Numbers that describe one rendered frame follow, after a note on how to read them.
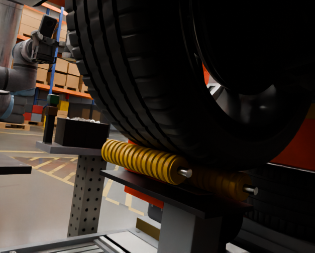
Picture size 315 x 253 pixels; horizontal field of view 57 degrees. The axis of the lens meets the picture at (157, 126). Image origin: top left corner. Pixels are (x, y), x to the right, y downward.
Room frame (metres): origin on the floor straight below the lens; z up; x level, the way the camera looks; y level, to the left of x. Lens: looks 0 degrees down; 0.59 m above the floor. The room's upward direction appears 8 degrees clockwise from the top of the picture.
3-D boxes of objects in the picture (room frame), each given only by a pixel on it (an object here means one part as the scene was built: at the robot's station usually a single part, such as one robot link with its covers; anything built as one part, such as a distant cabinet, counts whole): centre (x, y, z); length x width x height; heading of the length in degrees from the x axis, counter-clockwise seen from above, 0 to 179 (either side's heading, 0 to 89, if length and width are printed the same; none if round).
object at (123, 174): (0.66, -0.04, 0.45); 0.34 x 0.16 x 0.01; 42
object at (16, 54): (1.17, 0.56, 0.81); 0.12 x 0.09 x 0.10; 42
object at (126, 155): (0.65, 0.03, 0.51); 0.29 x 0.06 x 0.06; 42
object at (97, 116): (9.55, 2.25, 0.48); 1.27 x 0.88 x 0.97; 49
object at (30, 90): (1.17, 0.56, 0.69); 0.12 x 0.09 x 0.12; 132
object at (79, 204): (1.39, 0.28, 0.21); 0.10 x 0.10 x 0.42; 42
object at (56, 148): (1.37, 0.31, 0.44); 0.43 x 0.17 x 0.03; 132
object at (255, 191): (0.68, -0.11, 0.49); 0.29 x 0.06 x 0.06; 42
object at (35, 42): (0.93, 0.43, 0.80); 0.09 x 0.03 x 0.06; 7
